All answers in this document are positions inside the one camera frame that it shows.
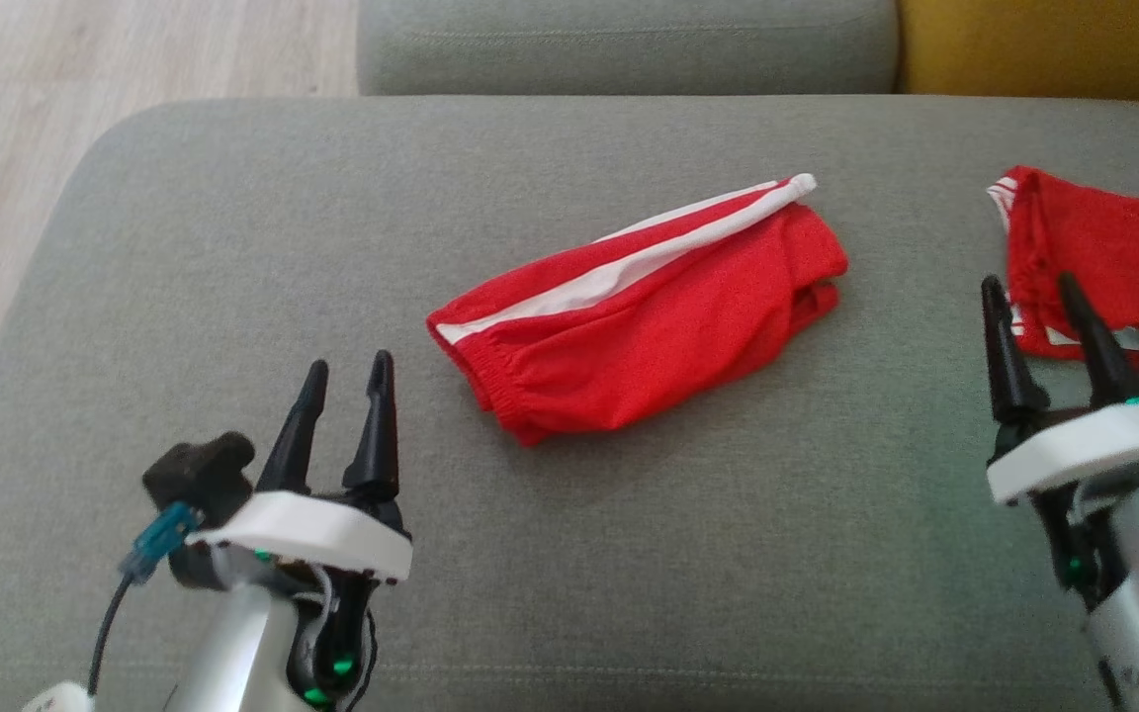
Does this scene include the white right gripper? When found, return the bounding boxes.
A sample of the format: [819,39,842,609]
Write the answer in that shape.
[980,272,1139,609]

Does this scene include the yellow sofa back cushion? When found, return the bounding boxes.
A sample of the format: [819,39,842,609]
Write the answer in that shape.
[894,0,1139,105]

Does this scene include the red jersey with white sleeves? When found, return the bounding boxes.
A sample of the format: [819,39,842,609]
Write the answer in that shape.
[987,165,1139,362]

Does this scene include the large grey sofa seat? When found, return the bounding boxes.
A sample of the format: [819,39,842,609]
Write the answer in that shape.
[0,94,1139,712]

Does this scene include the red shorts with white stripes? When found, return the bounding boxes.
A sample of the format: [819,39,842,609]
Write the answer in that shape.
[426,173,849,448]

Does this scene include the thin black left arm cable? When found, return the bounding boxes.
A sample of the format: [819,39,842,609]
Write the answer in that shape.
[342,608,380,711]

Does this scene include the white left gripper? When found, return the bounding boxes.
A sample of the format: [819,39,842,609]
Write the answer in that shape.
[169,349,414,708]

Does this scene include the left cable with blue plug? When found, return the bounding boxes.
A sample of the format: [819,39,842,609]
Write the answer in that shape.
[21,499,205,712]

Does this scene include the grey sofa seat cushion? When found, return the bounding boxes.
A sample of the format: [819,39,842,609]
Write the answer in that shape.
[357,0,902,97]

